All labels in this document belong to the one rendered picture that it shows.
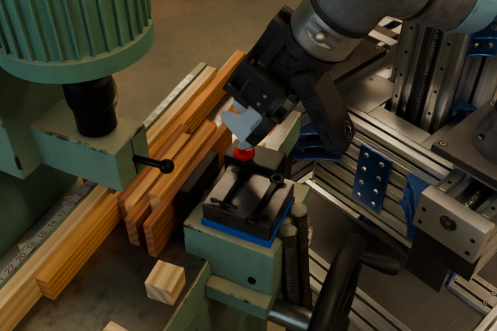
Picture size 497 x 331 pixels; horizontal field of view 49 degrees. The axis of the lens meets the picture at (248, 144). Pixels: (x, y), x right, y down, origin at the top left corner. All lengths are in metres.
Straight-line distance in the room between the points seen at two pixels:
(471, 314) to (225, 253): 1.02
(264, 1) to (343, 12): 2.86
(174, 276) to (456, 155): 0.62
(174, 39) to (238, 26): 0.37
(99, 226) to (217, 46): 2.22
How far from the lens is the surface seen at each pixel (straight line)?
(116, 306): 0.75
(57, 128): 0.75
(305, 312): 0.82
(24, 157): 0.78
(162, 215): 0.76
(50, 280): 0.75
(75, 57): 0.58
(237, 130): 0.70
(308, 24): 0.56
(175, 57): 2.88
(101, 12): 0.56
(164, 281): 0.72
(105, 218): 0.80
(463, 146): 1.14
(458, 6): 0.59
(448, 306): 1.64
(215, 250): 0.75
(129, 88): 2.69
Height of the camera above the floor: 1.52
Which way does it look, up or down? 41 degrees down
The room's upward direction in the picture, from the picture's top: straight up
